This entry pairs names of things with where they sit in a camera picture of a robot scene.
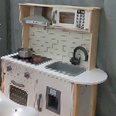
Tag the left red stove knob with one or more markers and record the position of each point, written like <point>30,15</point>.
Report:
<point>8,68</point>

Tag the red stove knob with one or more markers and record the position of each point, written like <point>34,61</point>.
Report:
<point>8,68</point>
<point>26,75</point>

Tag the grey range hood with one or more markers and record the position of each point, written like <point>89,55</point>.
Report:
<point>37,18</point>

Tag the right red stove knob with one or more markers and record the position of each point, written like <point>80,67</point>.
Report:
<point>26,75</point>

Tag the grey toy sink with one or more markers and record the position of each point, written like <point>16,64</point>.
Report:
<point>65,68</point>

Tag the black stovetop red burners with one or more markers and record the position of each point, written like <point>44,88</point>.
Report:
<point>34,59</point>

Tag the white toy microwave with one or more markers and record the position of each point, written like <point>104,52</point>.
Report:
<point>71,18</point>

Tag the grey cupboard door handle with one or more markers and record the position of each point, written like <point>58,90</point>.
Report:
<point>39,102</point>

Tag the small metal pot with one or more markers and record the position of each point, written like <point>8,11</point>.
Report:
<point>25,52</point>

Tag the wooden toy kitchen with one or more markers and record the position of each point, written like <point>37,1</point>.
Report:
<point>68,45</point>

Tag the toy oven door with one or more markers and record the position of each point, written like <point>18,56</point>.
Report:
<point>18,92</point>

